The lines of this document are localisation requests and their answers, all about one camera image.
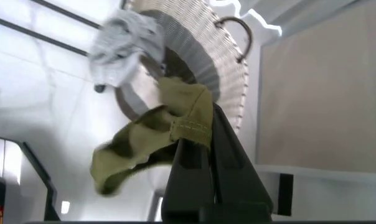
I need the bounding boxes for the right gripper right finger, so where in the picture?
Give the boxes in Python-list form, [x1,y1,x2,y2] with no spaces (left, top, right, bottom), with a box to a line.
[209,102,274,222]

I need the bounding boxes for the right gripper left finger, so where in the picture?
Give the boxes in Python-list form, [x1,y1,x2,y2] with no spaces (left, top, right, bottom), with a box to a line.
[161,136,215,222]

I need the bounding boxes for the green printed shirt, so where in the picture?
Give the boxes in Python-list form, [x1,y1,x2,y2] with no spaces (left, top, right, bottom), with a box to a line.
[90,76,214,197]

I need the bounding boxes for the pale grey shorts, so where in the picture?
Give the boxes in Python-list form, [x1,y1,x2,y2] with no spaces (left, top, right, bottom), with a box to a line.
[88,9,166,94]

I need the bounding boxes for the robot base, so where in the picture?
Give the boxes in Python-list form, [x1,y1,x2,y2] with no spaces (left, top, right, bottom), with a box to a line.
[0,132,61,222]

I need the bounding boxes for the white laundry basket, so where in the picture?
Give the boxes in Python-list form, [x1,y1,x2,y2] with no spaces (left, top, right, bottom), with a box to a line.
[115,0,253,135]

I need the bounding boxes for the black clothes rack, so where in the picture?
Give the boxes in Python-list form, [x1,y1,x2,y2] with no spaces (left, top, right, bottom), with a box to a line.
[0,0,102,57]

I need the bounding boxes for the beige partition panel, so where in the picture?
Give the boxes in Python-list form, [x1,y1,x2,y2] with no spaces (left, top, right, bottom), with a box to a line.
[255,7,376,175]

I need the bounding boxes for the white curtain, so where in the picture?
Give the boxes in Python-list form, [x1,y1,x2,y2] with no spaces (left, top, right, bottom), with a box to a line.
[237,0,376,43]

